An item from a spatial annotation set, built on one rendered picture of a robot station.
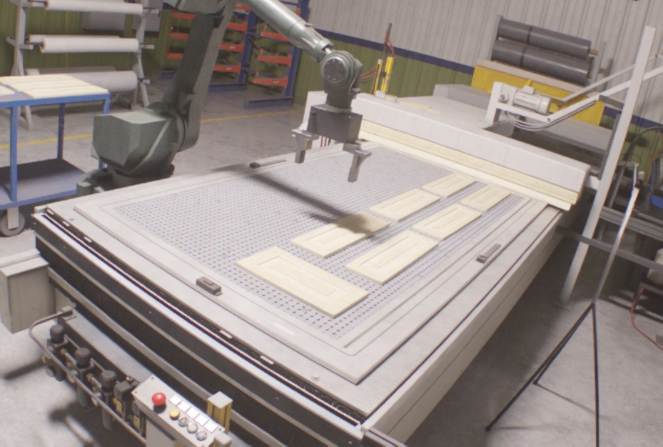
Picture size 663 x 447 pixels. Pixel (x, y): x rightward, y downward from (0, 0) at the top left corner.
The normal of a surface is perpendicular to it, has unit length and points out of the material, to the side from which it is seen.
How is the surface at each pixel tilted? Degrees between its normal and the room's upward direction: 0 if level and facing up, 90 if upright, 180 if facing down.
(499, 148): 90
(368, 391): 0
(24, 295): 90
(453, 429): 0
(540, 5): 90
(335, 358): 0
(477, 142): 90
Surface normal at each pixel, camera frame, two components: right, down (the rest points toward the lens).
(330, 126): -0.46, 0.20
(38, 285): 0.82, 0.33
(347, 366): 0.19, -0.93
